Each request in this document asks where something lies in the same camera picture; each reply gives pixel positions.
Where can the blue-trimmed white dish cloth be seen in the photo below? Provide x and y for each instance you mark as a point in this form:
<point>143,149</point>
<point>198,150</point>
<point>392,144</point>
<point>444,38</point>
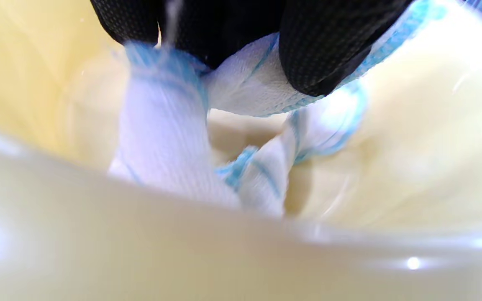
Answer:
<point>161,138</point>

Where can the yellow plastic basin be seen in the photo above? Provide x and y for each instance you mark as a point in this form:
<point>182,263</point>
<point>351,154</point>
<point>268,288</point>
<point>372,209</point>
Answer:
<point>36,83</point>

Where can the person's left hand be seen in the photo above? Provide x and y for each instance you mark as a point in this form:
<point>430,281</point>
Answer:
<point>232,25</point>

